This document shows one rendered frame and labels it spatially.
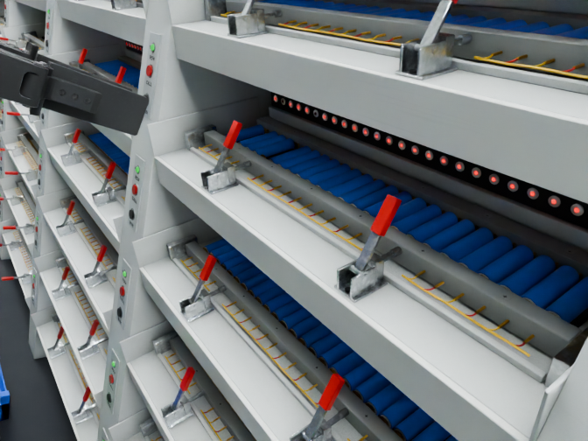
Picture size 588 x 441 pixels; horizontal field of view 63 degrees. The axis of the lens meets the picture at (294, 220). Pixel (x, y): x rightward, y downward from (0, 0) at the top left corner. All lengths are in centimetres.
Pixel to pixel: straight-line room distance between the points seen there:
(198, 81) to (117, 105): 39
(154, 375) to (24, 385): 82
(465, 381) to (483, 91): 20
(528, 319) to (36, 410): 138
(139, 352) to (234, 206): 42
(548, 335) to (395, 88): 21
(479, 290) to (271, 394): 28
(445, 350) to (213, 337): 36
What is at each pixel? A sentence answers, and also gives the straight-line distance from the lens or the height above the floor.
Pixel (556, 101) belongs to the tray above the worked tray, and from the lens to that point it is 34.
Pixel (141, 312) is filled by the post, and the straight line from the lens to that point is 87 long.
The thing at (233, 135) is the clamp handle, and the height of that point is 95.
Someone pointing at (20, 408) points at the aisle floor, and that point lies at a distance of 160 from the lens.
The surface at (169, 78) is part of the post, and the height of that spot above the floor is 99.
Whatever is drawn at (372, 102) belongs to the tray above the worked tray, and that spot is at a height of 104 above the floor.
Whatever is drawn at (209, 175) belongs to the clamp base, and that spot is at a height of 89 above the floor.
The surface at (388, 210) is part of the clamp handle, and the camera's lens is 41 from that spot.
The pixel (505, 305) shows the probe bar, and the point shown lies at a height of 92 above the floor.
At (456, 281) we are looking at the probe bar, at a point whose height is 92.
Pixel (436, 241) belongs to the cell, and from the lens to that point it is 47.
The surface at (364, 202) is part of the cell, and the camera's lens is 53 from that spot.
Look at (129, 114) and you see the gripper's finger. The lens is 38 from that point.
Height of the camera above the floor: 106
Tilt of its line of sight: 19 degrees down
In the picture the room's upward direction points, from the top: 14 degrees clockwise
